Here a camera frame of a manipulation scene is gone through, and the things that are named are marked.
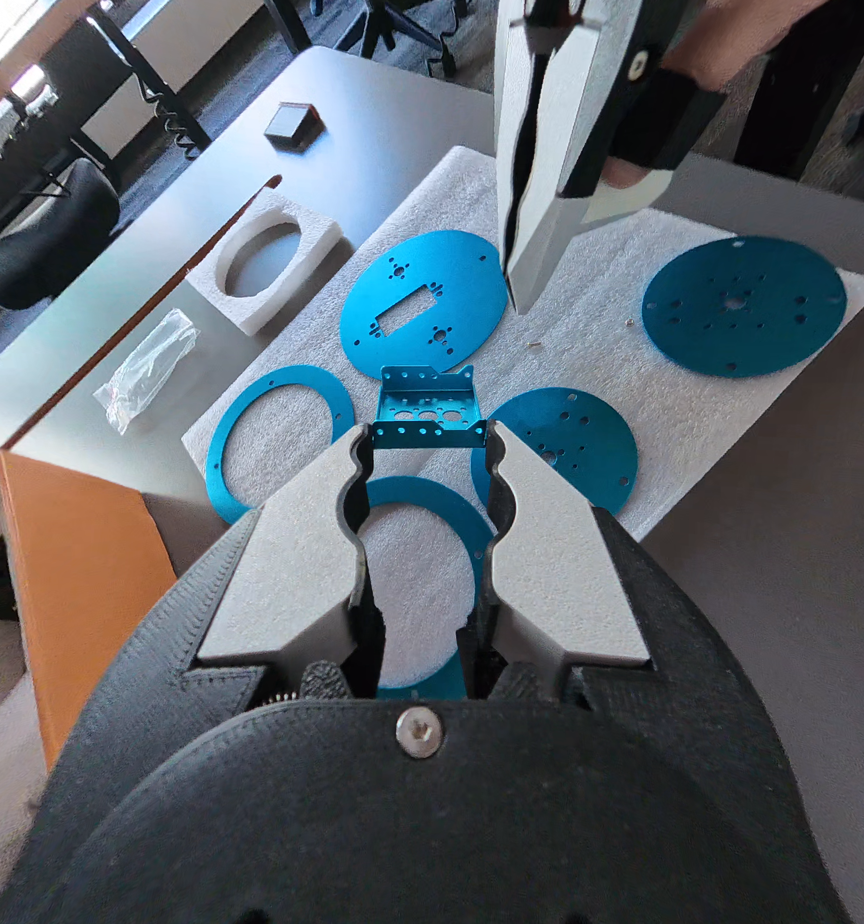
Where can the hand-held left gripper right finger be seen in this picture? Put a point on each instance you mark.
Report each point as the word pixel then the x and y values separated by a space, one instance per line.
pixel 562 577

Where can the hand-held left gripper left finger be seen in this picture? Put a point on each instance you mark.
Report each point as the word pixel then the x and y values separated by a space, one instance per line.
pixel 288 577

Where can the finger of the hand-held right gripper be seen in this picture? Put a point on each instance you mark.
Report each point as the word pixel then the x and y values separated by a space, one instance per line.
pixel 508 108
pixel 576 94

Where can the small blue perforated disc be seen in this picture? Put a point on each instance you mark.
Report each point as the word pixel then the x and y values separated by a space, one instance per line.
pixel 778 260
pixel 598 462

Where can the blue metal U bracket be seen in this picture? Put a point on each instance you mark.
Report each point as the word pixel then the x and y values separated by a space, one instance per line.
pixel 439 442

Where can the person's right hand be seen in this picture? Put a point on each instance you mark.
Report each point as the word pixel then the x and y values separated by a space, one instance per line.
pixel 735 36

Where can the black office chair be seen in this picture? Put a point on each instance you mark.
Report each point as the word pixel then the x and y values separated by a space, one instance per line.
pixel 432 43

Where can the white foam mat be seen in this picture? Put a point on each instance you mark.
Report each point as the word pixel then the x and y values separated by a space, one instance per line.
pixel 656 231

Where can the blue disc with rectangular slot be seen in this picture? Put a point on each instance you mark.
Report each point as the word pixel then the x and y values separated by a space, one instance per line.
pixel 475 310

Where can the orange cardboard box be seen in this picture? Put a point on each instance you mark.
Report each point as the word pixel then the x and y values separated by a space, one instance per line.
pixel 78 577

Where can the small black box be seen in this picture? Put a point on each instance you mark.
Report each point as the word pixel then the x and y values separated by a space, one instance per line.
pixel 291 126

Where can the white foam block with hole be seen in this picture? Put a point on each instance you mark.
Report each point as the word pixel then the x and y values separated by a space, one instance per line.
pixel 316 231

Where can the long thin brown strip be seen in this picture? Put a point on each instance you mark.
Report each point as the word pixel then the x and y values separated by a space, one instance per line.
pixel 270 182

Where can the clear plastic bag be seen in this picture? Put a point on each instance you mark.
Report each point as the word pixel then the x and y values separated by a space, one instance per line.
pixel 150 361

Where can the black saddle stool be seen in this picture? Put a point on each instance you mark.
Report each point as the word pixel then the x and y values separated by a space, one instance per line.
pixel 49 238

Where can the black desk frame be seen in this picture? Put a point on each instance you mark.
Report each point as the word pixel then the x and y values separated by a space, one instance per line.
pixel 154 79

